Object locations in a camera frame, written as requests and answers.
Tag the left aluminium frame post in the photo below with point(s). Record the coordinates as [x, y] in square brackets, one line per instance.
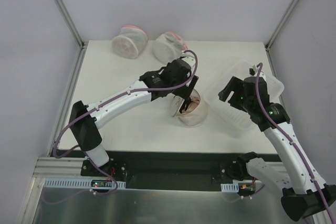
[70, 23]

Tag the white mesh laundry bag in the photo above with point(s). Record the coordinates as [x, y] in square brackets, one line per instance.
[192, 112]

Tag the right white slotted cable duct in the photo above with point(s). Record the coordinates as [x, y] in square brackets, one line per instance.
[230, 188]

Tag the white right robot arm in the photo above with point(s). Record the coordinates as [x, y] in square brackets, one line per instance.
[303, 192]

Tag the right pink-trimmed mesh laundry bag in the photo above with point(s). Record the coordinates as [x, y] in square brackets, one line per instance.
[168, 47]

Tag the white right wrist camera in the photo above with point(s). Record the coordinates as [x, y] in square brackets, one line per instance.
[253, 71]

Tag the aluminium frame post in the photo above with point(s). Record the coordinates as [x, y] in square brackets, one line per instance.
[280, 26]
[70, 23]

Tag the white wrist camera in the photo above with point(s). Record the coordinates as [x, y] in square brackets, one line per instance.
[189, 59]
[253, 71]

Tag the pink bra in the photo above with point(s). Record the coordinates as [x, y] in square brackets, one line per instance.
[195, 103]

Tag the aluminium front frame rail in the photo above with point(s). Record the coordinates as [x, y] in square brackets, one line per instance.
[48, 167]

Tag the left pink-trimmed mesh laundry bag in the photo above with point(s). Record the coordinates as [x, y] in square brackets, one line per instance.
[130, 42]

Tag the left white slotted cable duct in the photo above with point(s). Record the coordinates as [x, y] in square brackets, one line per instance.
[73, 183]

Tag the white slotted cable duct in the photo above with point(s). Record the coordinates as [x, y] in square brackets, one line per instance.
[230, 188]
[73, 183]

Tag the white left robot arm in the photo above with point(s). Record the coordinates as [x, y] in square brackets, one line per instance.
[87, 120]

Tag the white perforated plastic basket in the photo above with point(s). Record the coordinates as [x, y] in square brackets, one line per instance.
[240, 120]

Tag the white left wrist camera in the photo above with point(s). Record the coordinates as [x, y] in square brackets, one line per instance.
[189, 59]

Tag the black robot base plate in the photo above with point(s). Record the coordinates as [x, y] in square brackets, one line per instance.
[173, 171]

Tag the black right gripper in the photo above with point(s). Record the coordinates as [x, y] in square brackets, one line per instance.
[231, 94]

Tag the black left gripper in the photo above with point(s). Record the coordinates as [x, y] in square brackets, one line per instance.
[188, 89]

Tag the right aluminium frame post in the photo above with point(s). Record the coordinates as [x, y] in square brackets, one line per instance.
[280, 26]

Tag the pink-trimmed mesh laundry bag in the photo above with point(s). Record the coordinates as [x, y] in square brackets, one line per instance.
[130, 42]
[168, 47]

